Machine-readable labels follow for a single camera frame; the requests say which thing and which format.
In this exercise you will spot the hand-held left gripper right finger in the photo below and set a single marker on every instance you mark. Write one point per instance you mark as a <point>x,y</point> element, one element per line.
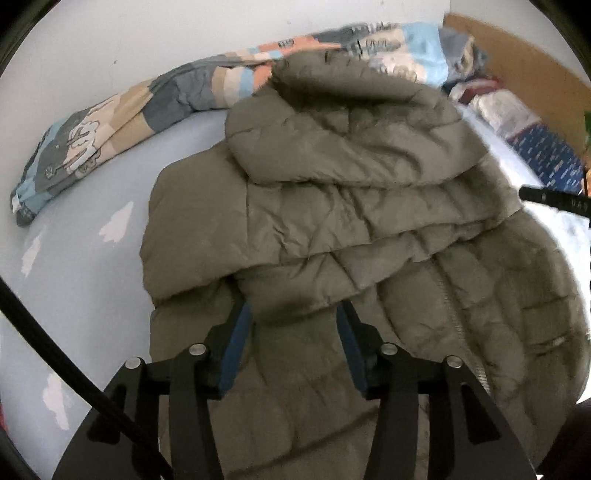
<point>351,350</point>

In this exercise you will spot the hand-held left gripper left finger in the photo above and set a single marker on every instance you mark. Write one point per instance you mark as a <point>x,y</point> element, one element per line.
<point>235,350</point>

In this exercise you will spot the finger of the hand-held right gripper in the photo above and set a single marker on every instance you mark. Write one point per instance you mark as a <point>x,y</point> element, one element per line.
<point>558,199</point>

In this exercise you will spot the olive hooded puffer jacket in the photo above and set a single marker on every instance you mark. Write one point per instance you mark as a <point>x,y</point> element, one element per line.
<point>351,184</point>

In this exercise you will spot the star and stripe pillow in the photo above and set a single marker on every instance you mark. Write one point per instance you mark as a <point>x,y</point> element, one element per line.
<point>549,157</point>

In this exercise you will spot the wooden headboard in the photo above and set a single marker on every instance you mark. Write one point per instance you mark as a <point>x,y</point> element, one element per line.
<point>531,60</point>

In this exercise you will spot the light blue bed sheet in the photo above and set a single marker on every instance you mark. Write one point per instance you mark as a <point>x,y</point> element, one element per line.
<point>83,277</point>

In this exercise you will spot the patchwork cartoon blanket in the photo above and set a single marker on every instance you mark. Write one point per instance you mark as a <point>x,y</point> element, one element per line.
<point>115,120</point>

